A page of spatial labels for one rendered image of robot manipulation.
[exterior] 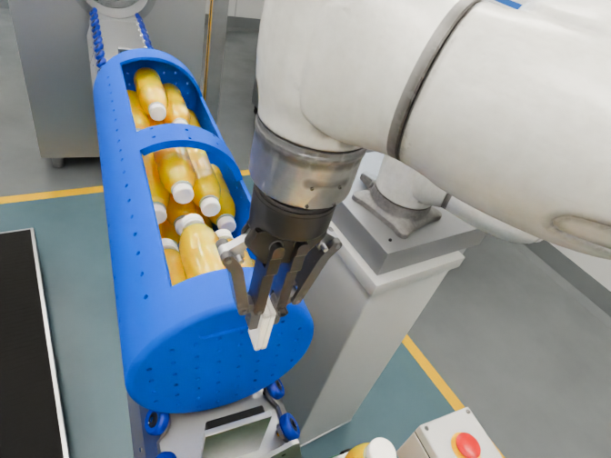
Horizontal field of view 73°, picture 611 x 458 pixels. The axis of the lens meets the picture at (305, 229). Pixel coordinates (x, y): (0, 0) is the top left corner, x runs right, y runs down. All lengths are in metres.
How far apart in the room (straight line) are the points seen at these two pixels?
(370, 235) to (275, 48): 0.75
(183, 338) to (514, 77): 0.47
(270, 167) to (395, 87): 0.12
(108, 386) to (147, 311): 1.32
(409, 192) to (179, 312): 0.62
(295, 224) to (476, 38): 0.19
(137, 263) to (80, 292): 1.55
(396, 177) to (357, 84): 0.74
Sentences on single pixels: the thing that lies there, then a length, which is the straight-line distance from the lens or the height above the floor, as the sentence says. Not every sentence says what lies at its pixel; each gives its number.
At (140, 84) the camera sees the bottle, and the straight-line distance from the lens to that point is 1.18.
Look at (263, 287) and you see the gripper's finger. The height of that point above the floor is 1.34.
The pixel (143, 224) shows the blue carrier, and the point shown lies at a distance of 0.69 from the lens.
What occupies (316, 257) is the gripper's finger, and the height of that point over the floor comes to 1.37.
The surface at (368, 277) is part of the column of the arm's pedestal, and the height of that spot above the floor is 1.00.
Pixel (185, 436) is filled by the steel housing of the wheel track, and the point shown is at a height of 0.93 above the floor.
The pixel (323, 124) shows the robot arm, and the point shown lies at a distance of 0.27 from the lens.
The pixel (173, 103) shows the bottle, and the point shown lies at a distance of 1.17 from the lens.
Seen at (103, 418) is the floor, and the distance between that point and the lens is 1.84.
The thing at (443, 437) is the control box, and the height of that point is 1.10.
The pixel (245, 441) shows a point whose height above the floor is 0.99.
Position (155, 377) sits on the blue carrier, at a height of 1.11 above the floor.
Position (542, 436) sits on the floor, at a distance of 2.39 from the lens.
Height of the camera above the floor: 1.66
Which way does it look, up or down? 39 degrees down
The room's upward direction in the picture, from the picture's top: 17 degrees clockwise
